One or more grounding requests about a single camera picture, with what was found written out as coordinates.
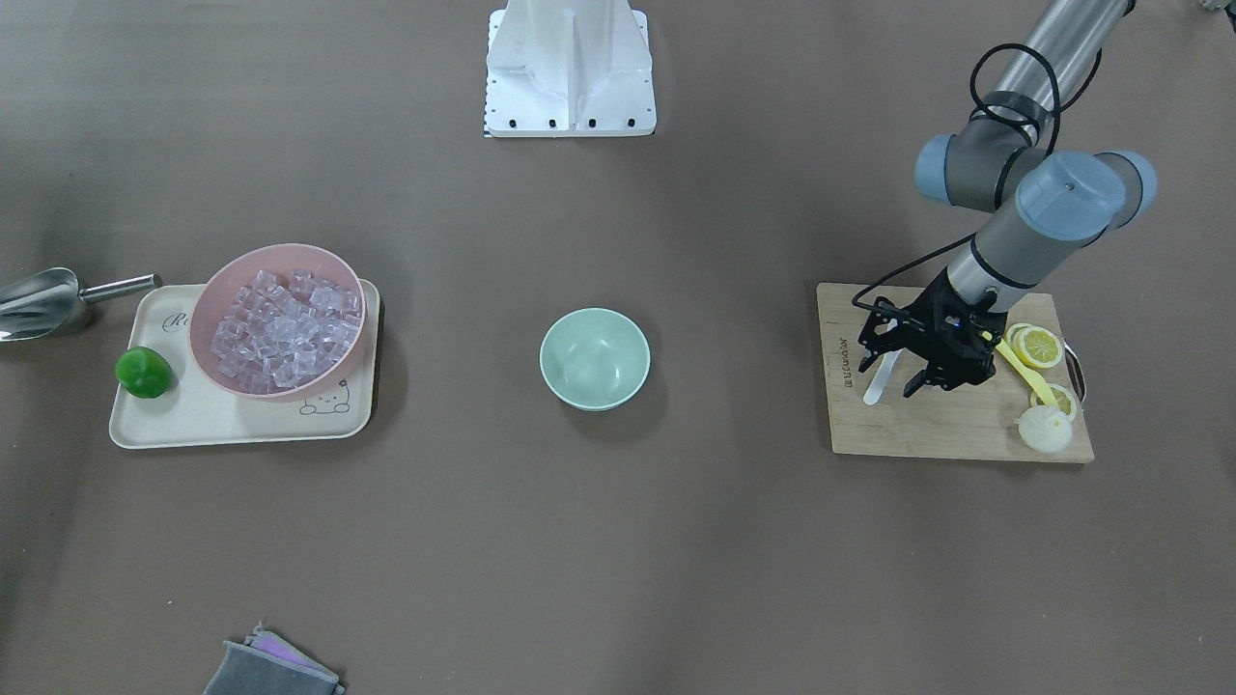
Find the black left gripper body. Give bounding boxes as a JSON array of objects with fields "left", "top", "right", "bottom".
[{"left": 913, "top": 271, "right": 1002, "bottom": 390}]

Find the white ceramic spoon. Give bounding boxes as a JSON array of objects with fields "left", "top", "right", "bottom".
[{"left": 861, "top": 350, "right": 902, "bottom": 404}]

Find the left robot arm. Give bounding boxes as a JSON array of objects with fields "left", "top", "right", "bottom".
[{"left": 897, "top": 1, "right": 1158, "bottom": 397}]

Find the mint green bowl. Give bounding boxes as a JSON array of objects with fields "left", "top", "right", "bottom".
[{"left": 538, "top": 307, "right": 653, "bottom": 412}]

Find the pile of ice cubes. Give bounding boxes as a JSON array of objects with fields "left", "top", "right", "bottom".
[{"left": 209, "top": 268, "right": 365, "bottom": 396}]

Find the pink bowl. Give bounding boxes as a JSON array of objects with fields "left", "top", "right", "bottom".
[{"left": 188, "top": 242, "right": 379, "bottom": 402}]

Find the metal ice scoop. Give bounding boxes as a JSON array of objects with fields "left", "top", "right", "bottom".
[{"left": 1, "top": 267, "right": 163, "bottom": 343}]

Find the bamboo cutting board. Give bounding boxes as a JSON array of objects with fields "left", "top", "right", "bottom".
[{"left": 816, "top": 283, "right": 1095, "bottom": 465}]

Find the lemon slice upper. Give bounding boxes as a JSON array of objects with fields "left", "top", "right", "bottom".
[{"left": 1002, "top": 322, "right": 1064, "bottom": 370}]

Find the lemon slice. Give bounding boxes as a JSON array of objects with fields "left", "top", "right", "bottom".
[
  {"left": 1002, "top": 322, "right": 1064, "bottom": 370},
  {"left": 1028, "top": 382, "right": 1082, "bottom": 422}
]

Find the white steamed bun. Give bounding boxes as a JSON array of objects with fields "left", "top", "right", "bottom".
[{"left": 1015, "top": 404, "right": 1074, "bottom": 454}]

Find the lemon slice lower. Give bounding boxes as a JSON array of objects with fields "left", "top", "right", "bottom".
[{"left": 1028, "top": 382, "right": 1082, "bottom": 422}]

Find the grey folded cloth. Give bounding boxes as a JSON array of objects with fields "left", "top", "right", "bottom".
[{"left": 203, "top": 627, "right": 346, "bottom": 694}]

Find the beige serving tray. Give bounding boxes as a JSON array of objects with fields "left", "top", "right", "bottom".
[{"left": 108, "top": 279, "right": 382, "bottom": 449}]

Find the green lime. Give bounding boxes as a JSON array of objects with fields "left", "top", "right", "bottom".
[{"left": 112, "top": 345, "right": 176, "bottom": 399}]

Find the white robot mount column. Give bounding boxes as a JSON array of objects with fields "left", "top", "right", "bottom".
[{"left": 483, "top": 1, "right": 658, "bottom": 139}]

